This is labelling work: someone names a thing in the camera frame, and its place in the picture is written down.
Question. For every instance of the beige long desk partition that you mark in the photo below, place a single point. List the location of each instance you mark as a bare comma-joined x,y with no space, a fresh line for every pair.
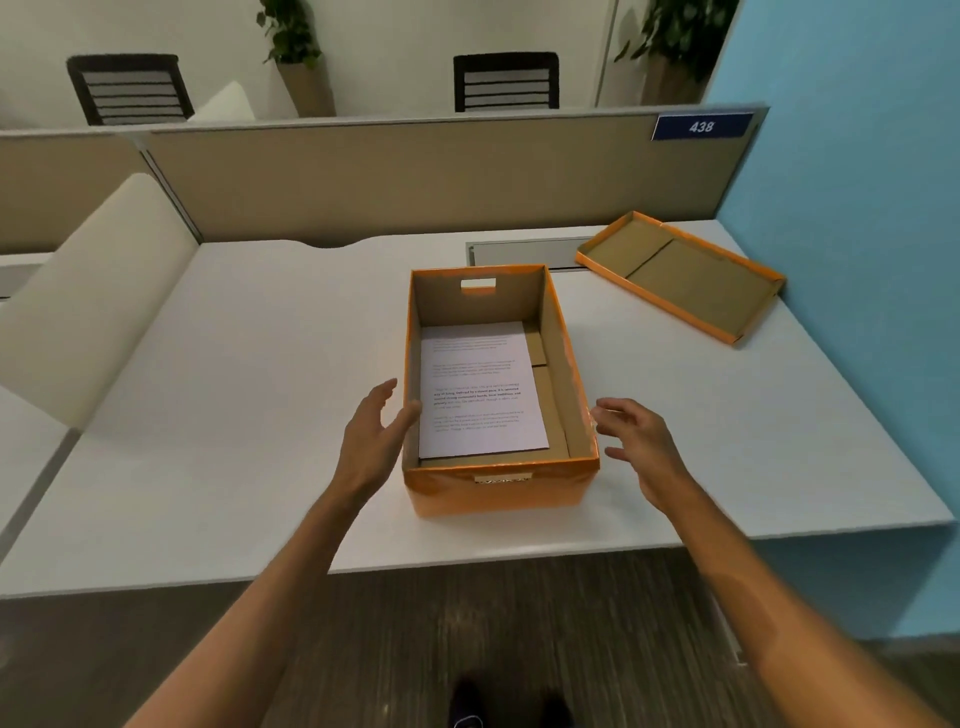
420,180

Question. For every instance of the person's left thumb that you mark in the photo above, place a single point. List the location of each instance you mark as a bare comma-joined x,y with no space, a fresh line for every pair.
406,420

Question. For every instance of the person's left hand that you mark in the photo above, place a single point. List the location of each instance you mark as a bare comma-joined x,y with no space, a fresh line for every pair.
364,450

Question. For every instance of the person's right middle finger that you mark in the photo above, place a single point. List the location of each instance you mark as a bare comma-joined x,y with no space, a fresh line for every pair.
619,403

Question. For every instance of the beige short desk partition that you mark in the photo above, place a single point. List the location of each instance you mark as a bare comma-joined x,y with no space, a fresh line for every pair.
67,187

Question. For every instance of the person's right hand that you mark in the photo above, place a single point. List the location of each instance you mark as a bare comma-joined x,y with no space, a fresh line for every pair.
651,457

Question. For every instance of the black slatted office chair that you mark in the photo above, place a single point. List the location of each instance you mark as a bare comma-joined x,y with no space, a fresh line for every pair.
506,82
131,90

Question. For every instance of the person's left forearm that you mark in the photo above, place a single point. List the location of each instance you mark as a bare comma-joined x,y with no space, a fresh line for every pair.
262,615

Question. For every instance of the person's left black shoe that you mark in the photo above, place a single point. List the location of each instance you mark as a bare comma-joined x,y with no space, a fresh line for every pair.
465,705

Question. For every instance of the person's right thumb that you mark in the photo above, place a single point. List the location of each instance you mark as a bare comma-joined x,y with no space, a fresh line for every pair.
618,452

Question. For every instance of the orange cardboard box lid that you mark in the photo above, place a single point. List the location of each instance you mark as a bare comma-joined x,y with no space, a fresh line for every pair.
694,281

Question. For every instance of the person's right forearm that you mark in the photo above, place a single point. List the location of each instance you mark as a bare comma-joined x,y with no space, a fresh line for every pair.
772,607

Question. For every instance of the cream side divider panel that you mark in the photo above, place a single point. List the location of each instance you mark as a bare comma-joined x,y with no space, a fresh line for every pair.
223,103
90,300

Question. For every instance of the orange cardboard box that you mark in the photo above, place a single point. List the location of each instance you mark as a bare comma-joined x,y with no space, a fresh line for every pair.
495,491

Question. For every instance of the blue partition sign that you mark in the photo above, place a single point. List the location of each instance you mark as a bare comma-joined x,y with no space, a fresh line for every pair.
701,127

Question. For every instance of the white printed paper sheet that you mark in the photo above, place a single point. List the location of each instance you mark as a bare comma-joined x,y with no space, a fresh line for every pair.
480,390

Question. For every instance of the potted plant in beige planter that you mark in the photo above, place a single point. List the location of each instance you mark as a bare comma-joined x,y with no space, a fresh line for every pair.
300,75
679,52

